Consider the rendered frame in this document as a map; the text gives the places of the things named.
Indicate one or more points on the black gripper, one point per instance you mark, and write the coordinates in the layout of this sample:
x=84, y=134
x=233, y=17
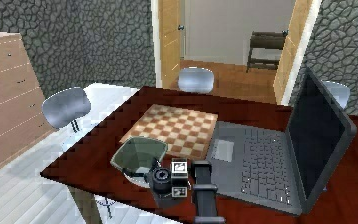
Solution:
x=161, y=180

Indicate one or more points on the grey green glass bowl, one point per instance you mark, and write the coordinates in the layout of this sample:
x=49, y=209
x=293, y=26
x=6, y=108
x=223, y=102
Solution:
x=137, y=153

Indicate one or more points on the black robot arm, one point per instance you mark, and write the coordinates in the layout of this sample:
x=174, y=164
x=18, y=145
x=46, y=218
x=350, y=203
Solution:
x=205, y=200

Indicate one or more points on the wooden chessboard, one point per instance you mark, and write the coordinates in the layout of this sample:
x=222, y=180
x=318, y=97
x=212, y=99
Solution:
x=173, y=128

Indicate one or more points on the dark red wooden table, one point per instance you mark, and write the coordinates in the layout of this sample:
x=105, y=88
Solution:
x=97, y=160

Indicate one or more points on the grey chair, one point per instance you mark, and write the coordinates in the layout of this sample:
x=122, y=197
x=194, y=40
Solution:
x=65, y=106
x=340, y=93
x=196, y=80

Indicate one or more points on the grey laptop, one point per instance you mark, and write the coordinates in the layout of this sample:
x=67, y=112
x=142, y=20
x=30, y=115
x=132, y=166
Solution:
x=260, y=163

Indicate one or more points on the light wooden room door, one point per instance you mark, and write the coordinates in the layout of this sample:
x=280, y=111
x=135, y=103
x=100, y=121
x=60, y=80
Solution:
x=169, y=43
x=288, y=63

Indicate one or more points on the brown chest of drawers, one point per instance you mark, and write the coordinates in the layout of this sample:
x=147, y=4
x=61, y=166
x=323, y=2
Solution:
x=10, y=100

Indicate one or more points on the dark brown shelf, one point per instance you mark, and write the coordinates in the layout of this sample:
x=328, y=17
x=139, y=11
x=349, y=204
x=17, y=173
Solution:
x=265, y=40

